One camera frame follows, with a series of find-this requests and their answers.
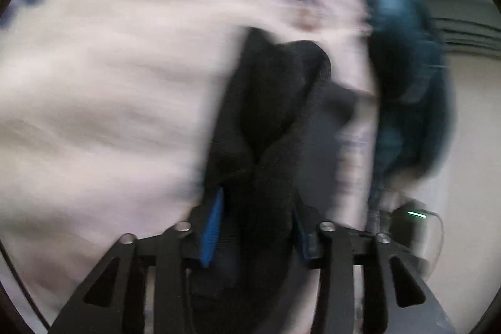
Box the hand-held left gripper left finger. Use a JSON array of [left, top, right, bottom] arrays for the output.
[[49, 187, 225, 334]]

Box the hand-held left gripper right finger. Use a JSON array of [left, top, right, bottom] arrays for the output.
[[292, 207, 457, 334]]

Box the black striped sweater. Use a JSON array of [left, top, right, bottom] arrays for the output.
[[188, 27, 361, 334]]

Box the teal plush blanket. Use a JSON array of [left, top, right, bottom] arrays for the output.
[[365, 0, 455, 210]]

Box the bed with floral quilt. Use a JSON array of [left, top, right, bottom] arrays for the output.
[[0, 0, 377, 327]]

